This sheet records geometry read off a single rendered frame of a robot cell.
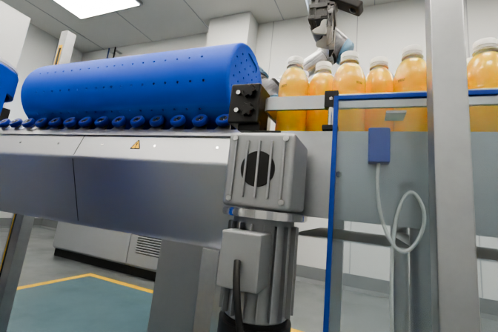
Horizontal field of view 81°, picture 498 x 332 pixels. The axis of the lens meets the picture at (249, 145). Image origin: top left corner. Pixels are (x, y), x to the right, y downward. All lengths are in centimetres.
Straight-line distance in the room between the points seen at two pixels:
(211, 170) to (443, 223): 51
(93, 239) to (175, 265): 223
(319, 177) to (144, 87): 61
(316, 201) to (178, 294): 89
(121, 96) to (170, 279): 76
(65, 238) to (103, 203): 281
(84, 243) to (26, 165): 237
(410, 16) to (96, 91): 377
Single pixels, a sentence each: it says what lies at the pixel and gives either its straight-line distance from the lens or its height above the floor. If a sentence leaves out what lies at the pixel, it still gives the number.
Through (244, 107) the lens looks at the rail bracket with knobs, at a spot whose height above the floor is 94.
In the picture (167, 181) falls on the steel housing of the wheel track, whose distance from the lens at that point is 82.
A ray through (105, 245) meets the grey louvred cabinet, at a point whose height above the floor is 22.
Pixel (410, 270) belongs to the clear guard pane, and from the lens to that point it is 51.
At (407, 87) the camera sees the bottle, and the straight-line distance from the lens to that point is 67.
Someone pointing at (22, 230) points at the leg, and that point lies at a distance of 157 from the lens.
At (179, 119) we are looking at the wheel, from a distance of 86.
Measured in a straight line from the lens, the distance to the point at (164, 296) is 138.
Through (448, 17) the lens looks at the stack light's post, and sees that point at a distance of 49.
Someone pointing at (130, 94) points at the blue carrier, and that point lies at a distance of 98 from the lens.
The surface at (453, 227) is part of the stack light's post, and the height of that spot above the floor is 74.
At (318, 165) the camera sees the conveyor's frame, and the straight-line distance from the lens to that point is 56.
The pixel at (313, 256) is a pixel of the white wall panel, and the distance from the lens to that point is 360.
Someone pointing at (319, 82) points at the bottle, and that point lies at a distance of 72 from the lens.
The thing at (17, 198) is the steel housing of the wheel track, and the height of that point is 68.
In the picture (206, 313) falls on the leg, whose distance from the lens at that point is 81.
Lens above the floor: 74
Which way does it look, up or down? 12 degrees up
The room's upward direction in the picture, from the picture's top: 6 degrees clockwise
